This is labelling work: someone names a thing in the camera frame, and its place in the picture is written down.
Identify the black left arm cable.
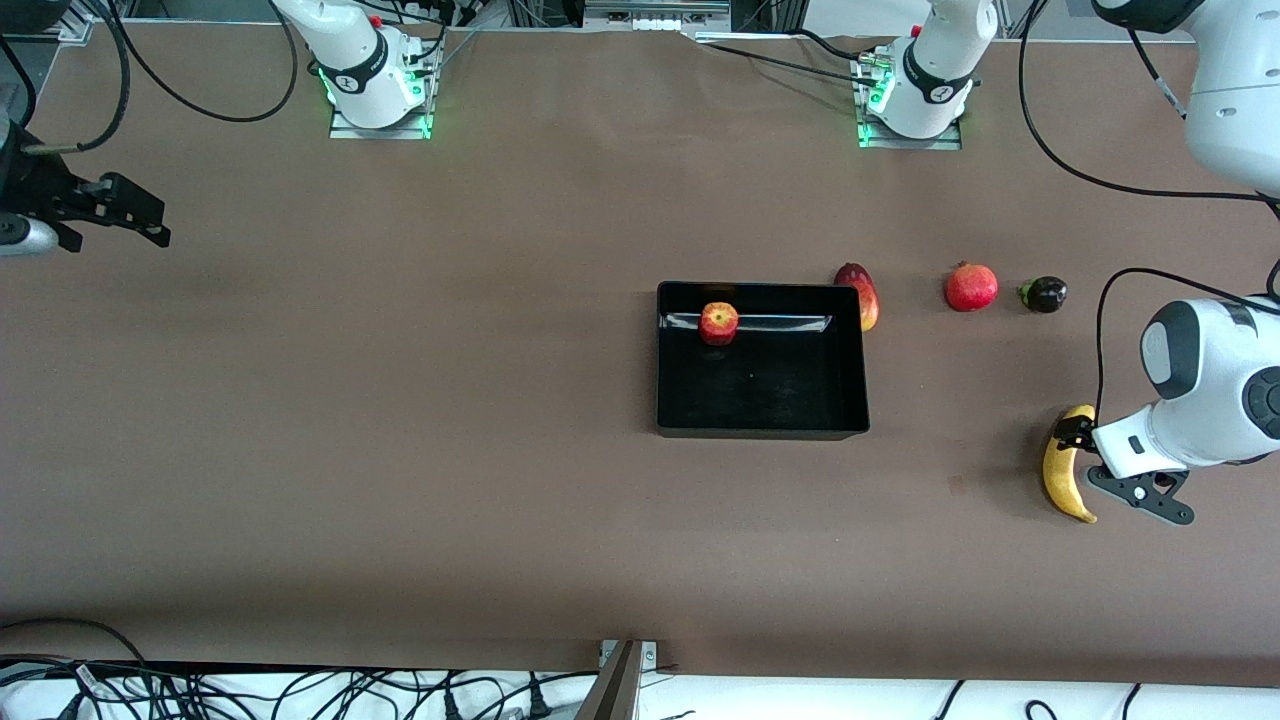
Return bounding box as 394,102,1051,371
1018,0,1280,416

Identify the black plastic box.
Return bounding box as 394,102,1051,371
656,280,871,441

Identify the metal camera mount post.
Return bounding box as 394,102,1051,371
575,638,661,720

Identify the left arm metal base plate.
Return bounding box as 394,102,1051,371
855,45,963,151

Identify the yellow banana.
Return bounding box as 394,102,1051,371
1042,404,1099,525

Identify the red pomegranate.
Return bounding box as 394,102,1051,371
945,261,999,313

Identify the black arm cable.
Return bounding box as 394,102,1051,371
0,0,301,156
1018,0,1280,416

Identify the red yellow mango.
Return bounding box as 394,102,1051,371
834,262,881,333

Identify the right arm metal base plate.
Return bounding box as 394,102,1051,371
330,40,434,141

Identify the long curved black cable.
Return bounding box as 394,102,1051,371
0,618,147,666

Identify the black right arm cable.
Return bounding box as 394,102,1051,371
0,0,301,156

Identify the dark purple eggplant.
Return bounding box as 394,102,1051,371
1017,276,1069,315

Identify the thin black table cable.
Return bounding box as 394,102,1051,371
795,28,866,59
700,38,873,83

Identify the brown table cover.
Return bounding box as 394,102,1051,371
0,20,1280,689

